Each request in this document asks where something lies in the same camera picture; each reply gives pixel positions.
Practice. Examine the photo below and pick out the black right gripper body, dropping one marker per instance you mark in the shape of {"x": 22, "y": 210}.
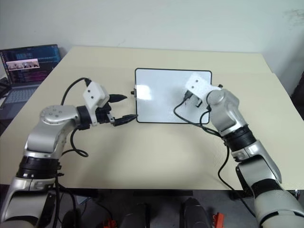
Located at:
{"x": 198, "y": 102}

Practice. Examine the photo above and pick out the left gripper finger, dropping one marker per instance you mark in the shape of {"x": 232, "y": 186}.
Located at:
{"x": 117, "y": 97}
{"x": 124, "y": 119}

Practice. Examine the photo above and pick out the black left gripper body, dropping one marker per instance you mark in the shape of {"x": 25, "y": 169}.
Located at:
{"x": 104, "y": 115}

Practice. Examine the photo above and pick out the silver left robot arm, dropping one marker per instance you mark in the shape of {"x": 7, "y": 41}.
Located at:
{"x": 47, "y": 133}

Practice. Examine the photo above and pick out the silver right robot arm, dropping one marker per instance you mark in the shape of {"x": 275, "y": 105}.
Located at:
{"x": 225, "y": 107}

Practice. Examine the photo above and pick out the black-framed tabletop whiteboard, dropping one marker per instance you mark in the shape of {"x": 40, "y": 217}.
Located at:
{"x": 161, "y": 99}

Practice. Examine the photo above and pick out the open grey laptop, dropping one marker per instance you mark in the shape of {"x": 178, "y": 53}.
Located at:
{"x": 26, "y": 69}

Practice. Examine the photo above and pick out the orange plastic clamp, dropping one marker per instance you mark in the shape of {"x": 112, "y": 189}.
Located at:
{"x": 109, "y": 223}
{"x": 218, "y": 218}

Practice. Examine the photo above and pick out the dark rounded shape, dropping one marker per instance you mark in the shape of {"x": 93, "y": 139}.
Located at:
{"x": 194, "y": 213}

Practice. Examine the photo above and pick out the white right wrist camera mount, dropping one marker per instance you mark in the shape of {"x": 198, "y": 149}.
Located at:
{"x": 197, "y": 84}

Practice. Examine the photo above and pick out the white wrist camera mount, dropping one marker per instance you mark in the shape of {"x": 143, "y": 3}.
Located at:
{"x": 197, "y": 84}
{"x": 95, "y": 93}

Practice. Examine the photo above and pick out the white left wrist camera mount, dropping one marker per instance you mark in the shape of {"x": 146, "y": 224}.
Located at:
{"x": 95, "y": 93}

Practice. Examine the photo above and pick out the black table frame bar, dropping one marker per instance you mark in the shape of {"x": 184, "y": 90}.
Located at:
{"x": 162, "y": 192}

